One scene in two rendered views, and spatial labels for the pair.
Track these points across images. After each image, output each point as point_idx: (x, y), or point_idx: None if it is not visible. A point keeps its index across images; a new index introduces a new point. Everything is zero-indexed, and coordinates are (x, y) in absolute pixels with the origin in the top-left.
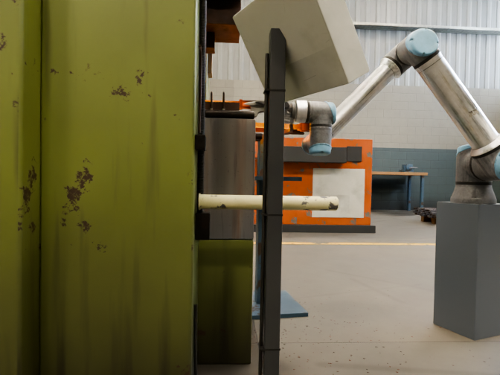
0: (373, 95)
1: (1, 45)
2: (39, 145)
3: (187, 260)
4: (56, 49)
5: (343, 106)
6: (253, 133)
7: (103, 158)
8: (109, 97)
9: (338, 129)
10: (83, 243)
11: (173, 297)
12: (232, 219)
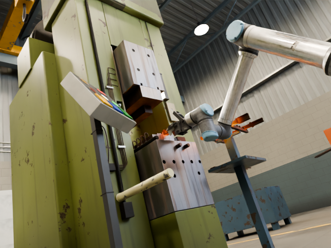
0: (241, 78)
1: (49, 161)
2: (70, 193)
3: None
4: (68, 153)
5: (225, 98)
6: (157, 147)
7: (82, 190)
8: (81, 163)
9: (228, 114)
10: (84, 232)
11: None
12: (162, 201)
